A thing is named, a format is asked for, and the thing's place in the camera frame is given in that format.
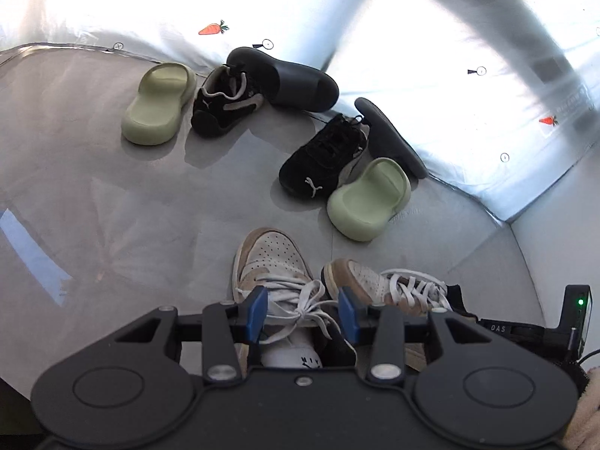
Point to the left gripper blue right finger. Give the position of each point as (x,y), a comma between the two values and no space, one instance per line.
(380,327)

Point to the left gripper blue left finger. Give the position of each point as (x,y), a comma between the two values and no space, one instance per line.
(226,325)

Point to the tan white sneaker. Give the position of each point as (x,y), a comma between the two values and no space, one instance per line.
(414,292)
(301,330)

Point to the black slide sandal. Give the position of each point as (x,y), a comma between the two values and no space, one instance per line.
(386,142)
(287,84)

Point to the person's right hand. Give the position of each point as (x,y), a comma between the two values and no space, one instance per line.
(583,433)

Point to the green slide sandal near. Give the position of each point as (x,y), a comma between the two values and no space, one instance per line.
(362,209)

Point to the green slide sandal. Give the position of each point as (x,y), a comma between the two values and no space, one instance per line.
(362,209)
(155,114)

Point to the black puma sneaker near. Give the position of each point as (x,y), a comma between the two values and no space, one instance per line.
(319,167)

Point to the black puma sneaker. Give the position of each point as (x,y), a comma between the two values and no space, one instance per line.
(319,167)
(227,96)

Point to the black slide sandal tilted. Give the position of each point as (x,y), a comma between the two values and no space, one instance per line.
(386,142)

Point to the black puma sneaker far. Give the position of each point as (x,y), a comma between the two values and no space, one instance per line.
(227,96)

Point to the green slide sandal far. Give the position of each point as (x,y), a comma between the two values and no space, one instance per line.
(155,114)

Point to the white printed bed sheet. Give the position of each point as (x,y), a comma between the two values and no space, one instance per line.
(499,97)

